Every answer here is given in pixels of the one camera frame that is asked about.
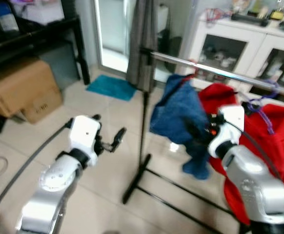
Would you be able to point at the blue denim garment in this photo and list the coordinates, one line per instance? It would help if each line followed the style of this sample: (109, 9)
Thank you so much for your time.
(176, 107)

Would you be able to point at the brown cardboard box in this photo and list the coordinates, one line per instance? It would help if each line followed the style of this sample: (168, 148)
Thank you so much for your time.
(20, 90)

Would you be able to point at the grey curtain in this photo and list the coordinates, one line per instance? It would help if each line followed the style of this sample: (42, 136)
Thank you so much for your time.
(142, 29)

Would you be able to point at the white storage box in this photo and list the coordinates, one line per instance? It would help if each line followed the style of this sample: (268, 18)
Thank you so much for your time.
(39, 12)

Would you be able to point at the grey panel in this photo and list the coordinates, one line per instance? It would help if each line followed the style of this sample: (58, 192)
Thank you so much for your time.
(59, 66)

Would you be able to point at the purple clothes hanger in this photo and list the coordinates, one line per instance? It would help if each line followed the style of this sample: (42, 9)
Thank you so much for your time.
(261, 116)

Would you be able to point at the white glass-door cabinet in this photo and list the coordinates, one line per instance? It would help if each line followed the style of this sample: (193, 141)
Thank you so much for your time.
(249, 39)

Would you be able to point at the dark tray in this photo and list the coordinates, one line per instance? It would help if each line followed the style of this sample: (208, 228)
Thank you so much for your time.
(249, 19)

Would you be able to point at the clothes rack with chrome rail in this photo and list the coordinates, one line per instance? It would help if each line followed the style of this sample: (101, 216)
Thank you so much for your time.
(220, 72)

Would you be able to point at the red garment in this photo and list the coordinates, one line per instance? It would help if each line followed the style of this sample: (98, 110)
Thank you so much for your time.
(273, 131)

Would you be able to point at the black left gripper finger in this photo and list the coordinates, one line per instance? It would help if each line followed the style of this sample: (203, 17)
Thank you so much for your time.
(119, 138)
(96, 117)

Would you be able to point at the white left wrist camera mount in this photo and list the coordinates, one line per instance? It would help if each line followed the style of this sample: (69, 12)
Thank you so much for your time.
(83, 134)

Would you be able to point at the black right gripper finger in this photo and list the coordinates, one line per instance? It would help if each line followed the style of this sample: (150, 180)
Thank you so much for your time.
(195, 133)

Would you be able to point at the black metal shelf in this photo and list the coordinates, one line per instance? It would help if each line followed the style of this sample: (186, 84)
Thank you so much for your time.
(39, 30)

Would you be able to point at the teal floor mat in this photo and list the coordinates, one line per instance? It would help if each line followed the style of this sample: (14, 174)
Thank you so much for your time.
(111, 87)

